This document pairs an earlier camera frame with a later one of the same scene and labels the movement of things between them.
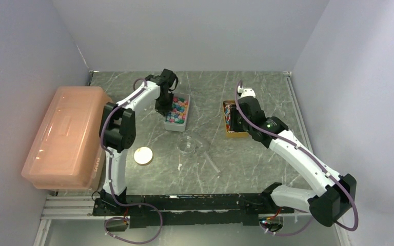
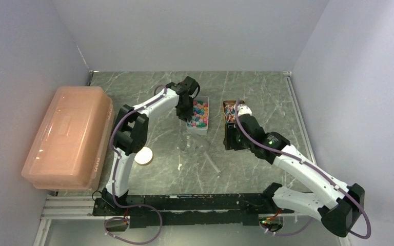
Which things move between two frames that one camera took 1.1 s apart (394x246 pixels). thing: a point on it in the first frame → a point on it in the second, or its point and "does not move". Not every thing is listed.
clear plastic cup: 186,144 does not move
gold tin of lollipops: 230,134 does not move
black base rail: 150,210 does not move
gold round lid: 143,156 does not move
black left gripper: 162,110 → 186,115
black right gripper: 234,113 → 229,141
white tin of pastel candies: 176,119 → 198,125
